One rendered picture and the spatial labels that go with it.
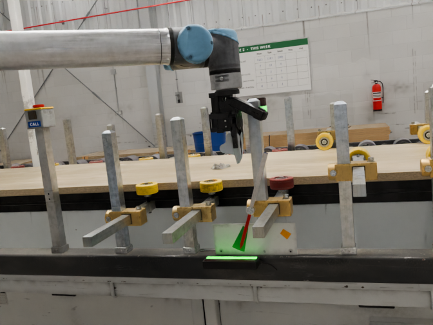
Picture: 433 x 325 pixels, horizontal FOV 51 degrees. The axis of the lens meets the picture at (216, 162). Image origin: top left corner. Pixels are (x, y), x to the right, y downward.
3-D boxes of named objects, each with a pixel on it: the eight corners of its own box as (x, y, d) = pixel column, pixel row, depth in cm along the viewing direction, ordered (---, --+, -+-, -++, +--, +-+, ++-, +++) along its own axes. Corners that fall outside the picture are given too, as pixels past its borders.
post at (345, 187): (356, 265, 134) (346, 100, 128) (343, 264, 135) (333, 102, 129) (356, 260, 137) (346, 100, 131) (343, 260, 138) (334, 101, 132)
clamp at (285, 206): (290, 216, 137) (289, 200, 136) (247, 217, 141) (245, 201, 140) (293, 211, 142) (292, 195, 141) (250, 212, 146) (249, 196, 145)
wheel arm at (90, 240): (93, 249, 130) (91, 235, 130) (83, 249, 131) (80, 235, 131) (156, 210, 171) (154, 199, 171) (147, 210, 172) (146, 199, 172)
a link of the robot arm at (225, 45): (198, 33, 131) (231, 31, 134) (203, 77, 133) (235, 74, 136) (207, 27, 122) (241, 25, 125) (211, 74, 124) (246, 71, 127)
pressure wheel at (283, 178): (294, 212, 150) (291, 178, 149) (270, 213, 152) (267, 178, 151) (297, 206, 158) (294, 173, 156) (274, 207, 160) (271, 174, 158)
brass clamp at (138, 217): (140, 226, 151) (138, 211, 151) (104, 227, 155) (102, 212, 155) (148, 221, 157) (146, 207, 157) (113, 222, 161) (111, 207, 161)
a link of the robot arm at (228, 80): (244, 72, 133) (236, 71, 124) (245, 89, 134) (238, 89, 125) (214, 76, 136) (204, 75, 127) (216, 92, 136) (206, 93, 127)
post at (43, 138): (62, 253, 163) (42, 128, 157) (50, 253, 165) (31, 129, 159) (69, 249, 168) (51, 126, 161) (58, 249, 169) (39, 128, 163)
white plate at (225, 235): (297, 255, 138) (294, 223, 136) (215, 255, 146) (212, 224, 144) (298, 254, 138) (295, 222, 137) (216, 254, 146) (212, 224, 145)
